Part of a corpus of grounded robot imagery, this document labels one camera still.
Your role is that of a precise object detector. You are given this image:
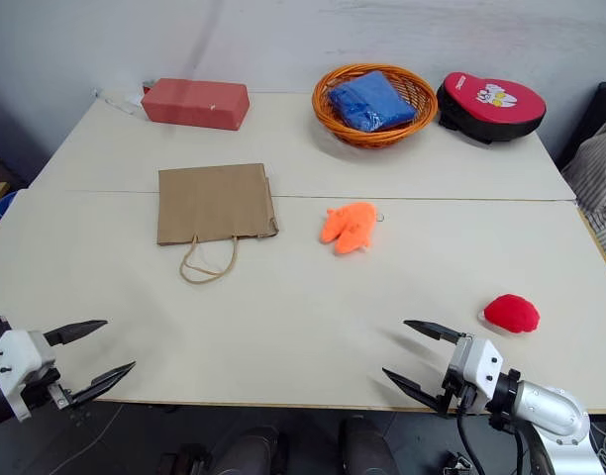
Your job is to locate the black chair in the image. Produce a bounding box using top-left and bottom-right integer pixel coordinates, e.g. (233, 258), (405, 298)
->
(555, 80), (606, 170)

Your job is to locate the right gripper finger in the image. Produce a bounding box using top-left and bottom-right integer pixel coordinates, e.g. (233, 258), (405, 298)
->
(381, 366), (444, 413)
(402, 319), (466, 346)

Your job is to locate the orange wicker basket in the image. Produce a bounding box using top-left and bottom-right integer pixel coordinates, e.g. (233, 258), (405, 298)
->
(311, 62), (440, 147)

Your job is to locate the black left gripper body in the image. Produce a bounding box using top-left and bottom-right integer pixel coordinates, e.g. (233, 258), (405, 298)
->
(16, 340), (74, 412)

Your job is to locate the person in striped shirt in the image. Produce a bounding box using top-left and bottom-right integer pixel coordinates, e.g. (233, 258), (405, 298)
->
(561, 110), (606, 272)

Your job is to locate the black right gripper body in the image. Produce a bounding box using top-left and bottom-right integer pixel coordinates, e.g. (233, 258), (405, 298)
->
(434, 335), (483, 415)

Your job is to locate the blue bucket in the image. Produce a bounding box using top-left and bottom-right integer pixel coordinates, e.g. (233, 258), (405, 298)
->
(0, 189), (20, 220)

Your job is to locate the blue folded cloth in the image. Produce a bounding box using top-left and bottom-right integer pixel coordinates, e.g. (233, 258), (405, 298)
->
(328, 70), (418, 134)

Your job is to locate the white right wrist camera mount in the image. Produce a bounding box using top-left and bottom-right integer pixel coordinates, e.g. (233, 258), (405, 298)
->
(444, 335), (506, 415)

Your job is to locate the red plush toy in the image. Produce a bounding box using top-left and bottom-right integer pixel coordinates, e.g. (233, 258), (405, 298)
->
(477, 293), (542, 335)

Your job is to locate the dark rounded shape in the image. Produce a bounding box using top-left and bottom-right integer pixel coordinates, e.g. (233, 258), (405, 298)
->
(338, 416), (401, 475)
(217, 426), (290, 475)

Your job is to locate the brown paper bag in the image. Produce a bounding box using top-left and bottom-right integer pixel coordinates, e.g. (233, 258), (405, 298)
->
(156, 162), (281, 285)

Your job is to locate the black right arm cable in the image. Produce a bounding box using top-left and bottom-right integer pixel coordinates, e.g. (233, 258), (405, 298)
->
(454, 385), (535, 475)

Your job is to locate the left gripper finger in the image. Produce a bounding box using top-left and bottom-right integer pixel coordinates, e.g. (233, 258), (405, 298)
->
(66, 360), (138, 409)
(42, 319), (109, 346)

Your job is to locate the white cable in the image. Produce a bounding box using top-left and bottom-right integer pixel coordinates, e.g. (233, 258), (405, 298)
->
(91, 86), (146, 118)

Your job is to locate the red and black punch pad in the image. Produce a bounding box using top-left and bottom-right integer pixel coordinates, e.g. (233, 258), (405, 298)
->
(435, 70), (549, 145)

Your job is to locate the red cardboard box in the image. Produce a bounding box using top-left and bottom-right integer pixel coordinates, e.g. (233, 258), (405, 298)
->
(140, 76), (252, 133)

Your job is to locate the orange plush toy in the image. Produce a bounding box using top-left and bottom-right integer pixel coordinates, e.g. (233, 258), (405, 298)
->
(320, 201), (388, 257)

